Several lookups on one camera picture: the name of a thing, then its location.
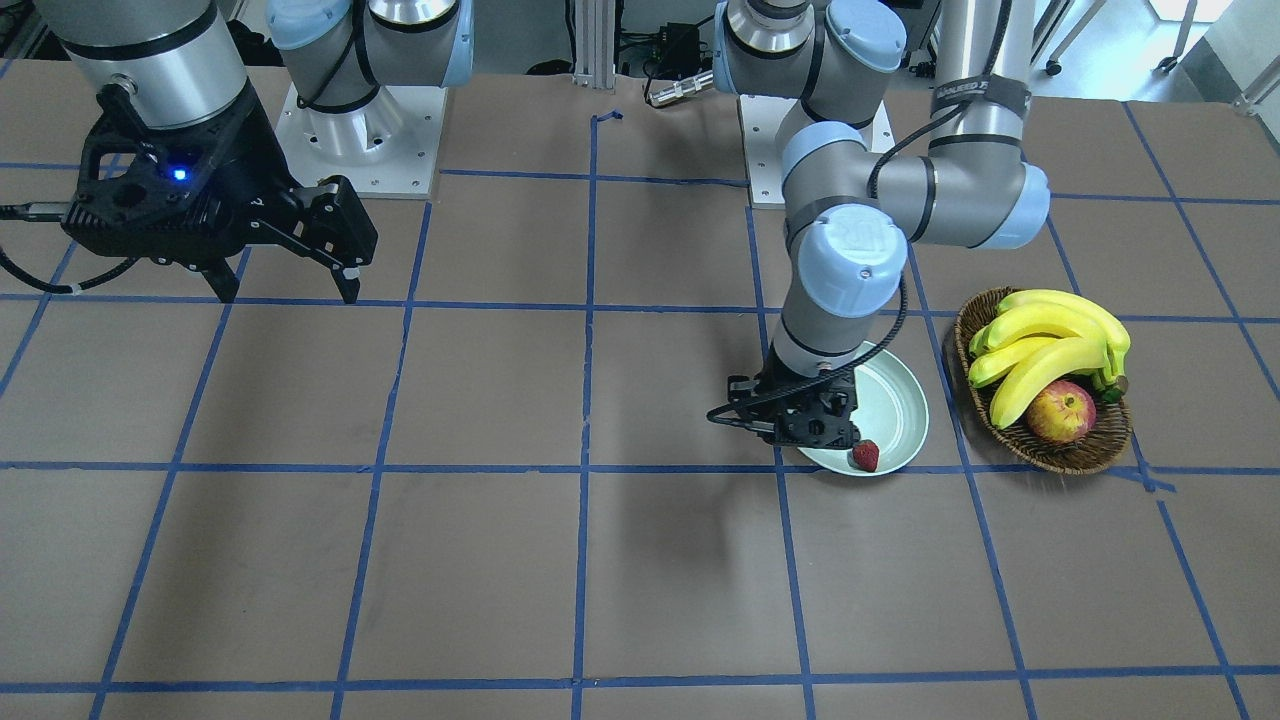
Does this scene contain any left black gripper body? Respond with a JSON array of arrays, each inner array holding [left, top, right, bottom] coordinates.
[[727, 352, 861, 448]]

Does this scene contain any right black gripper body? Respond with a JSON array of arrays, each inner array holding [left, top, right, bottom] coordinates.
[[61, 83, 378, 272]]

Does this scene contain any strawberry plate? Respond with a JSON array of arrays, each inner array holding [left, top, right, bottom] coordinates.
[[849, 439, 881, 474]]

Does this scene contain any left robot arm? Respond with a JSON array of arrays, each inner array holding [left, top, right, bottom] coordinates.
[[707, 1, 1050, 448]]

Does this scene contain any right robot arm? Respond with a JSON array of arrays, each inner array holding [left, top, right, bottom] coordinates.
[[3, 1, 474, 304]]

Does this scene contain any light green plate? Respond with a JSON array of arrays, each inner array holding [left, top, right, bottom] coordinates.
[[800, 350, 931, 477]]

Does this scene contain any yellow banana bunch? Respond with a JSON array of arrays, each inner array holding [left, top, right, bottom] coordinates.
[[963, 290, 1132, 430]]

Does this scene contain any red yellow apple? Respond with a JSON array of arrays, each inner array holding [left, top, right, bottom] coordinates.
[[1023, 380, 1097, 445]]

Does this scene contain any brown wicker basket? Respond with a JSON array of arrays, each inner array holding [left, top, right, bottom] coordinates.
[[942, 286, 1133, 475]]

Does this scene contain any silver metal cylinder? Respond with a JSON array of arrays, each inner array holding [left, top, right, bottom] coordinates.
[[644, 70, 716, 109]]

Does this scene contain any black power adapter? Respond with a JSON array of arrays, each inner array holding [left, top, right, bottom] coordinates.
[[654, 22, 701, 78]]

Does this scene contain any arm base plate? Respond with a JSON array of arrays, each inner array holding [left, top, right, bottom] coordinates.
[[276, 86, 451, 200], [739, 95, 893, 209]]

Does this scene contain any aluminium frame post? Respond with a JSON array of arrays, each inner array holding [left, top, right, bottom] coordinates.
[[570, 0, 618, 94]]

